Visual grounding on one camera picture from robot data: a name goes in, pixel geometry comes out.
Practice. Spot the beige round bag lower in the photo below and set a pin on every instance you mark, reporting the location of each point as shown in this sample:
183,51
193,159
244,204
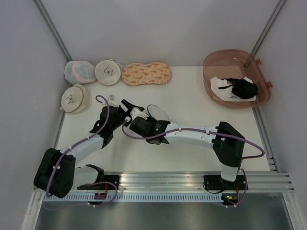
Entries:
76,100

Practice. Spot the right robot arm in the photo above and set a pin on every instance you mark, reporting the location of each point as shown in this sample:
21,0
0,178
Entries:
226,142

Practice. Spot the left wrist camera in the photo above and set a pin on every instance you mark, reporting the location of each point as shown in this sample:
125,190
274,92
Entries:
111,101

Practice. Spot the beige round bag upper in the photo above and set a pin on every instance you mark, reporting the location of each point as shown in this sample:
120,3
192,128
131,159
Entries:
108,72

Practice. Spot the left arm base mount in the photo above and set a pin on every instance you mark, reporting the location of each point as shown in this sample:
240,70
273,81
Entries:
113,179

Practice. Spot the black bra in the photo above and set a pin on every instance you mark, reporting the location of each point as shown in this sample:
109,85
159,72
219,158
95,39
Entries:
243,88

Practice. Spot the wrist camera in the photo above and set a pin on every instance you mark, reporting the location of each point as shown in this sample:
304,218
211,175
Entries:
111,101
134,113

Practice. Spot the beige round bag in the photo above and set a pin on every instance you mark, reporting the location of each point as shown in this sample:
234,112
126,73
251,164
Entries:
108,72
76,100

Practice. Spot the white mesh bag pink trim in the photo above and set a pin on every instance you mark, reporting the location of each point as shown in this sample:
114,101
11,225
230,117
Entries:
81,72

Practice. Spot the pink translucent plastic basket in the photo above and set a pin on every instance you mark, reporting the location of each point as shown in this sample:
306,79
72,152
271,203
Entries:
236,64

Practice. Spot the white slotted cable duct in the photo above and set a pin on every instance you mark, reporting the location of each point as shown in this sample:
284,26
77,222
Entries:
138,197

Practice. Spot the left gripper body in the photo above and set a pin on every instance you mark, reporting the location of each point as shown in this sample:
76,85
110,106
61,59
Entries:
121,114

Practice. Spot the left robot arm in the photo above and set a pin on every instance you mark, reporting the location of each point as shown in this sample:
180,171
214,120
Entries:
56,172

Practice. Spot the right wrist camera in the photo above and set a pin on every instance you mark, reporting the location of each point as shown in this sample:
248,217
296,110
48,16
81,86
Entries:
134,113

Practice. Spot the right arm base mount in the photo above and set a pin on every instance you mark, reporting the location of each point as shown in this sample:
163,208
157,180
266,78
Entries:
215,184

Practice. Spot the white mesh bag blue zipper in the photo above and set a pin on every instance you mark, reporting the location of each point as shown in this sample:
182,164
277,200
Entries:
157,113

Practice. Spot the white bra in basket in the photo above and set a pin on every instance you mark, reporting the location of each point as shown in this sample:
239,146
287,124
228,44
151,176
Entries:
223,90

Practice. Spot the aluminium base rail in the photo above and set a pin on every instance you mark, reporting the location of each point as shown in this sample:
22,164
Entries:
258,182

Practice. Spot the orange floral fabric pouch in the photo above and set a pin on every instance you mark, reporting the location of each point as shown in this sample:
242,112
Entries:
135,74

